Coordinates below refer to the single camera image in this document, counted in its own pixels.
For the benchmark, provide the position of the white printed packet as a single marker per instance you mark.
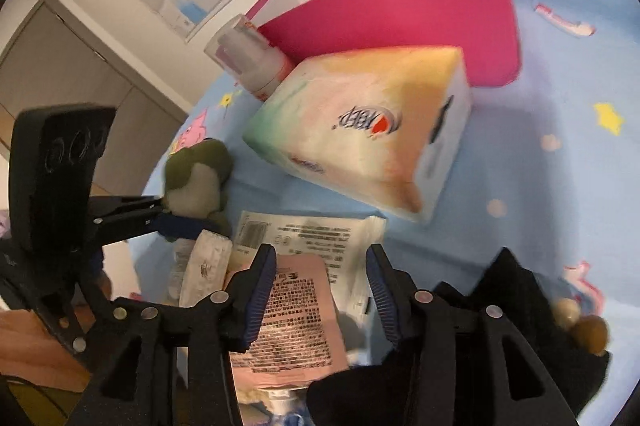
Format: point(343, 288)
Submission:
point(310, 236)

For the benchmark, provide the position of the small beige plush toy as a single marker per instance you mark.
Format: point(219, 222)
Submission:
point(585, 328)

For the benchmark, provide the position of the pink printed packet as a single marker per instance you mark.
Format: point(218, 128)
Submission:
point(300, 316)

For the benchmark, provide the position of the green plush toy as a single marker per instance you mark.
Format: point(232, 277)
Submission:
point(200, 186)

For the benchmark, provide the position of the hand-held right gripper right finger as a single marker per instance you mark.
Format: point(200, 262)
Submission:
point(380, 291)

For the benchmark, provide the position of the rainbow tissue pack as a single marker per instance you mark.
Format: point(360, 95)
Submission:
point(350, 131)

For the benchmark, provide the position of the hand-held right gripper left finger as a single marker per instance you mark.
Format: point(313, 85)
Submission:
point(262, 286)

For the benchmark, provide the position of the pink storage box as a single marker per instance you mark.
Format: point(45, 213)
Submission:
point(400, 6)

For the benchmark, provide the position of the white bottle with pink cap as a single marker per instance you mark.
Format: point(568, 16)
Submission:
point(250, 66)

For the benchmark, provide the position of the black plush toy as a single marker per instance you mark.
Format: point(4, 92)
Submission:
point(530, 306)

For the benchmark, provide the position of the small white sachet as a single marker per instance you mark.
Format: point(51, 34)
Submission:
point(207, 261)

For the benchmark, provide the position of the grey wardrobe door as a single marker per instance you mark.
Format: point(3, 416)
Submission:
point(75, 66)

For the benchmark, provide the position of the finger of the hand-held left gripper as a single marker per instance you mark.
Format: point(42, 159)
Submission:
point(180, 226)
point(125, 203)

